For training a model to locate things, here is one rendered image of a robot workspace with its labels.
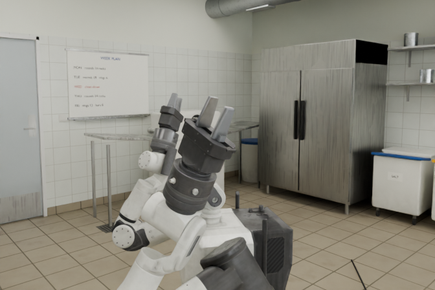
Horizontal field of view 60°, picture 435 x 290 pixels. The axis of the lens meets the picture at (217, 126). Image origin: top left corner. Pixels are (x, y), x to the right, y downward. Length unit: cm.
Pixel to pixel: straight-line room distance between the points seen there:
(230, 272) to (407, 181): 388
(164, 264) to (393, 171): 407
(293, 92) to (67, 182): 303
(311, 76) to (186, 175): 419
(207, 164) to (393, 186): 411
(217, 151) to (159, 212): 18
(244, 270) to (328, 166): 392
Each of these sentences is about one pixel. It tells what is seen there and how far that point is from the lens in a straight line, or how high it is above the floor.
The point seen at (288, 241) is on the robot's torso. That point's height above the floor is 107.
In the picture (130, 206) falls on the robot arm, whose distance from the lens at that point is 135.
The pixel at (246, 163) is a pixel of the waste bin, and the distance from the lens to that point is 610.
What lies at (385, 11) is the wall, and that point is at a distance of 547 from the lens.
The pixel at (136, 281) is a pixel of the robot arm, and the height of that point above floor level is 112.
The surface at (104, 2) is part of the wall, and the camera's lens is 518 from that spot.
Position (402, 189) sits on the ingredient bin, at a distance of 467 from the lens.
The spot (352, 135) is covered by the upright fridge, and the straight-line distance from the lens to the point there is 460.
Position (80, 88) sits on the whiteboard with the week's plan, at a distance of 491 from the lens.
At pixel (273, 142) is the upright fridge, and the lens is 521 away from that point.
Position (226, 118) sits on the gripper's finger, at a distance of 66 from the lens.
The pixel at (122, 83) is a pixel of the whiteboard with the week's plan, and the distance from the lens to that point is 515.
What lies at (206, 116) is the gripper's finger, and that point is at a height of 143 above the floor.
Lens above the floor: 148
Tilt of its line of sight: 6 degrees down
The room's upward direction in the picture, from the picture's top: straight up
